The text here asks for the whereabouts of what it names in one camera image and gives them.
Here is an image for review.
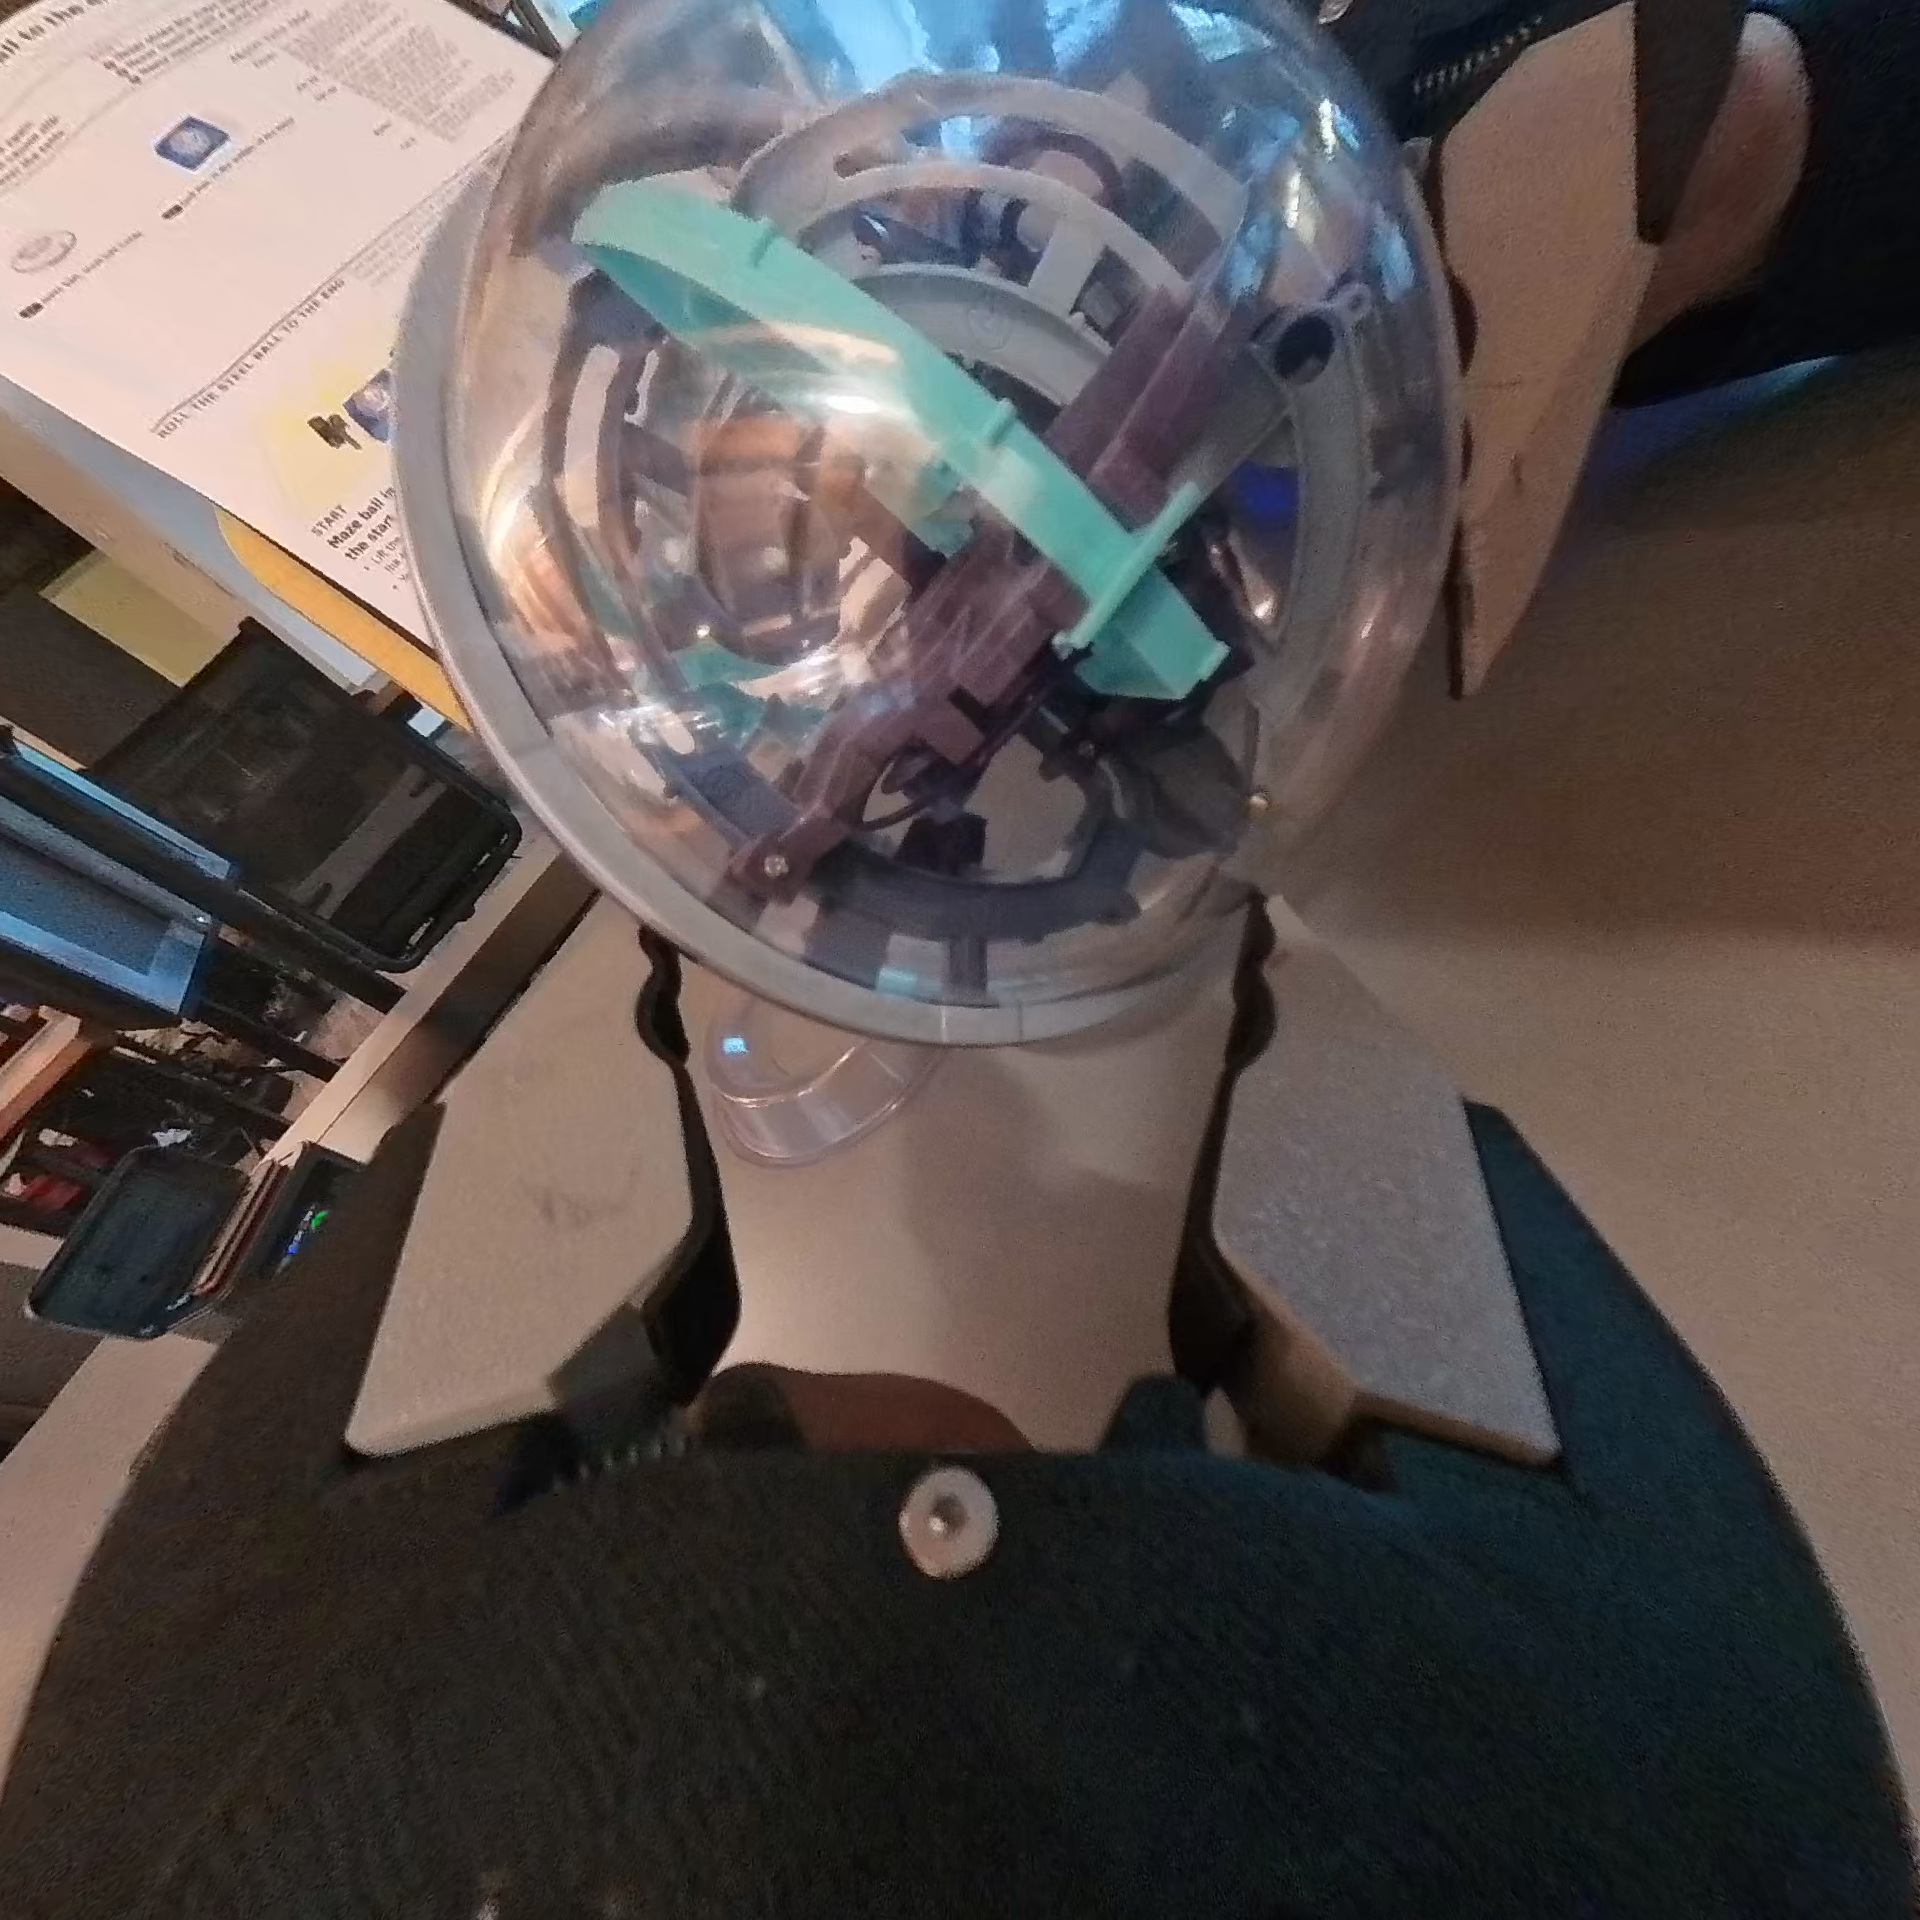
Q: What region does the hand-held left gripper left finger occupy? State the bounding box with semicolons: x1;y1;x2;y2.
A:
342;921;744;1456

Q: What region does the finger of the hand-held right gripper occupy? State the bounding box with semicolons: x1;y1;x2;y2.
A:
1412;0;1675;703

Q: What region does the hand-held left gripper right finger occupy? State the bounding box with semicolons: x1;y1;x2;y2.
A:
1169;901;1556;1470

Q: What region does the clear plastic maze ball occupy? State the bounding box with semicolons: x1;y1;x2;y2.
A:
387;0;1467;1046

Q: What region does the person's right hand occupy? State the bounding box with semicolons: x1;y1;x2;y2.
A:
1621;19;1823;409

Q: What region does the black storage case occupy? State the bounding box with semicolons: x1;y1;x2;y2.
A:
88;636;524;973

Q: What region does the white instruction sheet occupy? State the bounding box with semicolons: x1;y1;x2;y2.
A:
0;0;561;727

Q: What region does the clear plastic ring stand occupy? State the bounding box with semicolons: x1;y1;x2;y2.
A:
708;983;946;1163

